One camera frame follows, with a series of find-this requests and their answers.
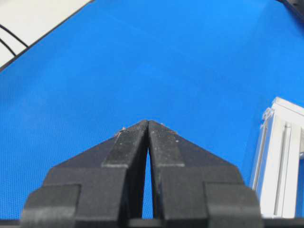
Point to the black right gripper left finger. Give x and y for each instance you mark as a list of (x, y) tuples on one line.
[(99, 188)]

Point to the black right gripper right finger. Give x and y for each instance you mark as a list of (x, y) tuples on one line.
[(193, 188)]

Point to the white zip tie loop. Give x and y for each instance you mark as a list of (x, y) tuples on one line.
[(266, 116)]

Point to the aluminium extrusion frame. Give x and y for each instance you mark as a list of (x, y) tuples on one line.
[(280, 147)]

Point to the black frame at right edge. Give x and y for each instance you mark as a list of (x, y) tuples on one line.
[(296, 6)]

